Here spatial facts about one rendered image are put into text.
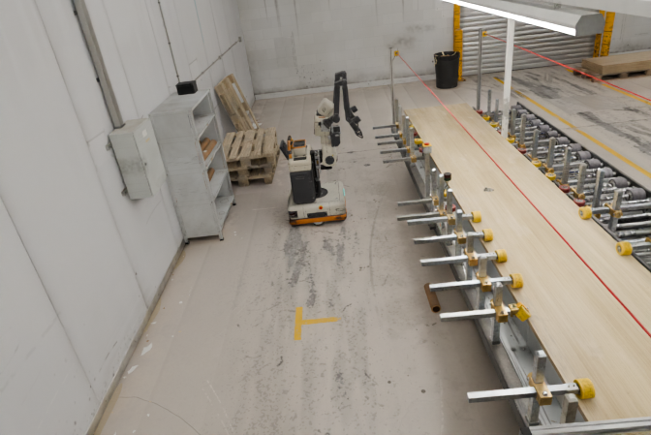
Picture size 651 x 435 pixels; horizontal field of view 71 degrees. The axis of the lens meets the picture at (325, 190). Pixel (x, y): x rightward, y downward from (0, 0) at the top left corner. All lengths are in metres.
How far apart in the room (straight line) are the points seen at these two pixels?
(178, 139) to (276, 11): 6.42
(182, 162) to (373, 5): 6.98
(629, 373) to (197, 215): 4.18
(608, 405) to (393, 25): 9.55
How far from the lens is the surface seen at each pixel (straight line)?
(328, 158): 5.14
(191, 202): 5.24
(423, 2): 11.10
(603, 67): 10.79
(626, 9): 2.01
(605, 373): 2.55
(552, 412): 2.70
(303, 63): 11.03
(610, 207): 3.71
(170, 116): 4.91
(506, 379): 2.68
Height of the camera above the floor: 2.68
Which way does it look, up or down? 26 degrees down
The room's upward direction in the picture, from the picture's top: 7 degrees counter-clockwise
